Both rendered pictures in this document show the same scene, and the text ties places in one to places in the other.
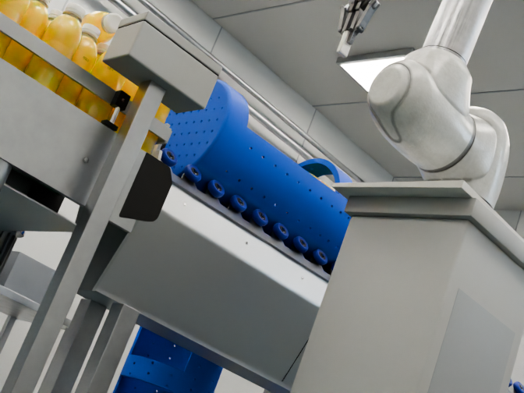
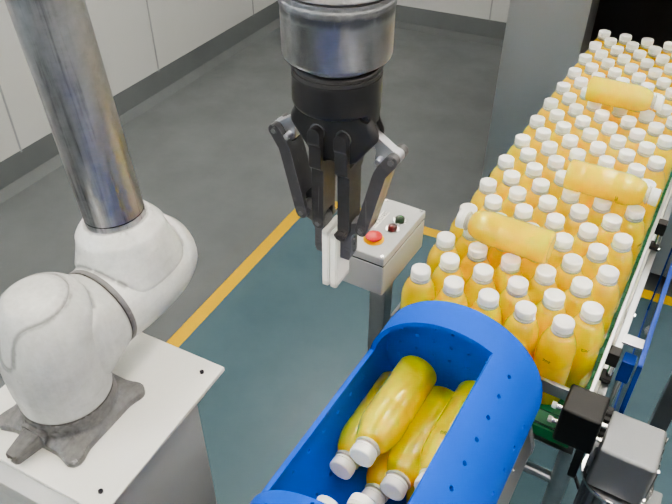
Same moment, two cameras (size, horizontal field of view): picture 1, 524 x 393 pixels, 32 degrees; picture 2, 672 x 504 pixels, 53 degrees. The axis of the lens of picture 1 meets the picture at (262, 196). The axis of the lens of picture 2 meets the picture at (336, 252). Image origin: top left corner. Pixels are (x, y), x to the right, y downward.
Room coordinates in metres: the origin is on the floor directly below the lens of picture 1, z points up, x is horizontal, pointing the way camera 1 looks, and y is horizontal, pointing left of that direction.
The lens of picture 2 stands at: (2.71, -0.26, 1.96)
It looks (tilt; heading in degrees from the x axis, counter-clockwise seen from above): 39 degrees down; 157
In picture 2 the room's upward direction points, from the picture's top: straight up
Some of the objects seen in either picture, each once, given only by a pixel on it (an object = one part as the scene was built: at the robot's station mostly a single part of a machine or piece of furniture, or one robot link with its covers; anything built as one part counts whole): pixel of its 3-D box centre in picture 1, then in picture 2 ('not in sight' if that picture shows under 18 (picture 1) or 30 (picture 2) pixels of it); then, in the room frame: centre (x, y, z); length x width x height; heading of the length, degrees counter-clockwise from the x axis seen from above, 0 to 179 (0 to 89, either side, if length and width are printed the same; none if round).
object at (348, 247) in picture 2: not in sight; (357, 237); (2.24, -0.05, 1.56); 0.03 x 0.01 x 0.05; 40
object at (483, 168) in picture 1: (468, 157); (54, 339); (1.83, -0.39, 1.18); 0.18 x 0.16 x 0.22; 128
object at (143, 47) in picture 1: (163, 63); (383, 244); (1.67, 0.28, 1.05); 0.20 x 0.10 x 0.10; 127
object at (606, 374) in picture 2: not in sight; (610, 364); (2.07, 0.59, 0.94); 0.03 x 0.02 x 0.08; 127
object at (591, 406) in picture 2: not in sight; (578, 419); (2.16, 0.44, 0.95); 0.10 x 0.07 x 0.10; 37
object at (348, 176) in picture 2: (352, 18); (349, 180); (2.23, -0.05, 1.63); 0.04 x 0.01 x 0.11; 130
